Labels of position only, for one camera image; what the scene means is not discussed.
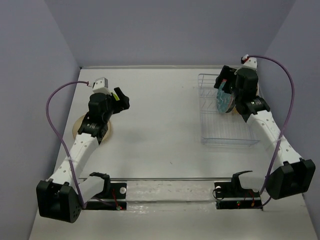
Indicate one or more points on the lime green plate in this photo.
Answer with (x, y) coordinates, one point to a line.
(115, 96)

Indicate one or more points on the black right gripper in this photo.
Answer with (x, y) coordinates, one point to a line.
(228, 73)

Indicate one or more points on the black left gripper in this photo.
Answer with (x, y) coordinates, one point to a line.
(124, 99)

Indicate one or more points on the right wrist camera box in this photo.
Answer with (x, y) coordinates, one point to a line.
(249, 62)

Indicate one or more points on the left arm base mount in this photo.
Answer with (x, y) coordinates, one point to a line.
(112, 200)

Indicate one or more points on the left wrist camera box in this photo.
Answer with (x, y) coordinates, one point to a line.
(101, 86)

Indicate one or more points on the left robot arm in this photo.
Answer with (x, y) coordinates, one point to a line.
(62, 196)

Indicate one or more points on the white wire dish rack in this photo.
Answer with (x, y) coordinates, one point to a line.
(226, 129)

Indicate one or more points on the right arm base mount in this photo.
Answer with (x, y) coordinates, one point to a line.
(227, 197)

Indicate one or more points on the red plate with teal flower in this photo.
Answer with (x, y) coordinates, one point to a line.
(224, 101)

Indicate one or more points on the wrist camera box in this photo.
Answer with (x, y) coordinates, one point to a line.
(249, 62)
(101, 86)

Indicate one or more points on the plain beige plate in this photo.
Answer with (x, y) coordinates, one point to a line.
(235, 108)

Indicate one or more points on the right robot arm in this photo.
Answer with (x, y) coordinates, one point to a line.
(173, 130)

